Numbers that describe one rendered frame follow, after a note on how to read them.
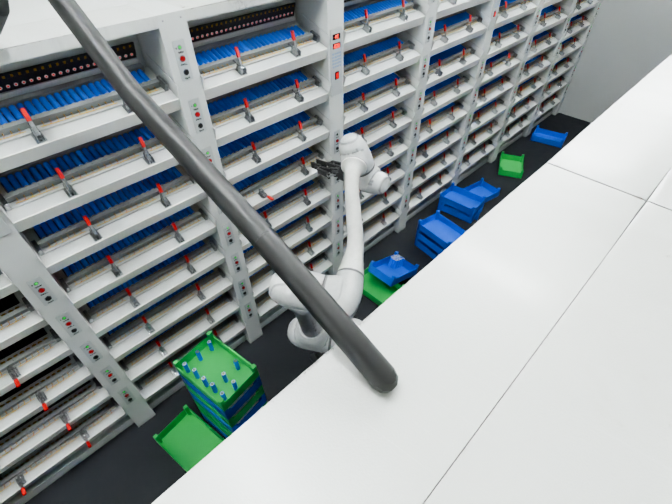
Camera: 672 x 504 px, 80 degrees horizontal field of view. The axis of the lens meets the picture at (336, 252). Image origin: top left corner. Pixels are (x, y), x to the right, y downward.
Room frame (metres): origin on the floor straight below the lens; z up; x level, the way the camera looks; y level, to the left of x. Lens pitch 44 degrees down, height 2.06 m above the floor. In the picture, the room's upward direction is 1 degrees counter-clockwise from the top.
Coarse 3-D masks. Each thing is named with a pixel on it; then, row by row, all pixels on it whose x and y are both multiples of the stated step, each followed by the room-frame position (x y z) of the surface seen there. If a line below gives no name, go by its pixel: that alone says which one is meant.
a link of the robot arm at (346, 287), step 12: (336, 276) 0.93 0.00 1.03; (348, 276) 0.93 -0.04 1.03; (360, 276) 0.94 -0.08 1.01; (336, 288) 0.88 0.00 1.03; (348, 288) 0.88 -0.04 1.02; (360, 288) 0.90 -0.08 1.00; (336, 300) 0.84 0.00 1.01; (348, 300) 0.84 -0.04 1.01; (360, 300) 0.87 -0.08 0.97; (348, 312) 0.81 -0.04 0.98
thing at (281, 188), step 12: (324, 156) 1.85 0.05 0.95; (300, 168) 1.76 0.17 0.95; (312, 168) 1.77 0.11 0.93; (276, 180) 1.65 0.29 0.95; (288, 180) 1.66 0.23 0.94; (300, 180) 1.68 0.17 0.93; (252, 192) 1.55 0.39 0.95; (276, 192) 1.58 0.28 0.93; (252, 204) 1.48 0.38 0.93; (264, 204) 1.53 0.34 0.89
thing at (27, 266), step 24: (0, 216) 0.90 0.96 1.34; (0, 240) 0.88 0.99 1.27; (24, 240) 0.91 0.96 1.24; (0, 264) 0.85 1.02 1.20; (24, 264) 0.89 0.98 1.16; (24, 288) 0.86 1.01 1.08; (48, 312) 0.86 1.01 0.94; (72, 312) 0.90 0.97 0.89; (96, 336) 0.91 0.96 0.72; (120, 384) 0.89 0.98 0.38; (144, 408) 0.90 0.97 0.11
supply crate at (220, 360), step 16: (208, 336) 1.02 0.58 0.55; (192, 352) 0.96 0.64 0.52; (208, 352) 0.98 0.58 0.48; (224, 352) 0.98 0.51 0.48; (176, 368) 0.88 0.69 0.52; (192, 368) 0.90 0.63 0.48; (208, 368) 0.90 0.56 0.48; (224, 368) 0.90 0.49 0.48; (240, 368) 0.90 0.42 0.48; (256, 368) 0.86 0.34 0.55; (192, 384) 0.83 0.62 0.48; (224, 384) 0.82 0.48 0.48; (240, 384) 0.82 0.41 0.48; (224, 400) 0.72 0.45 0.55
